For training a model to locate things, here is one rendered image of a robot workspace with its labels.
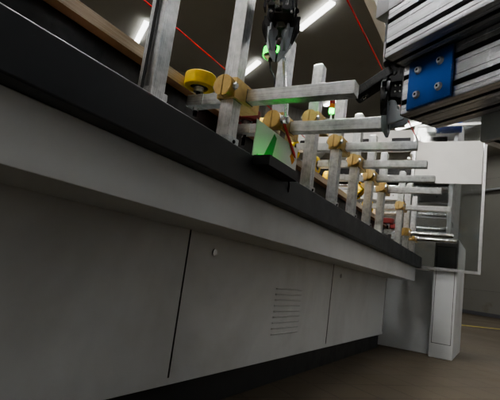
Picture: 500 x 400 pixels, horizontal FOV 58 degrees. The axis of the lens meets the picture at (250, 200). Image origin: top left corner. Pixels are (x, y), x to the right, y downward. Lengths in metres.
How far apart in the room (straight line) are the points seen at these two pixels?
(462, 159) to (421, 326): 1.29
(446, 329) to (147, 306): 2.76
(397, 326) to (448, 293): 0.49
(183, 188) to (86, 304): 0.33
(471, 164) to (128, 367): 3.06
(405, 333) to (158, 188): 3.14
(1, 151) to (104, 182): 0.17
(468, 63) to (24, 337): 0.89
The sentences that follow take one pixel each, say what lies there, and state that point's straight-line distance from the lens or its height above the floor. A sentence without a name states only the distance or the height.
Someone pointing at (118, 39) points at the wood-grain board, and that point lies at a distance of 1.07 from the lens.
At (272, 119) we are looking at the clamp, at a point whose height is 0.84.
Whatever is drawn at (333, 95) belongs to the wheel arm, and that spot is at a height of 0.82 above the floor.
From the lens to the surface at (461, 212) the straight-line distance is 3.67.
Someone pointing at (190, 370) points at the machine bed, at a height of 0.13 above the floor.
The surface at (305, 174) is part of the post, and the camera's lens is 1.47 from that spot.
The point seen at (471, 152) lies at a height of 1.51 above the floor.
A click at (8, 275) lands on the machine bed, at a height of 0.36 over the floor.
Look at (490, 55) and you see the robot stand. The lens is 0.74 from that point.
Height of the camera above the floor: 0.43
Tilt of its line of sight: 9 degrees up
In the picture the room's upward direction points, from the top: 8 degrees clockwise
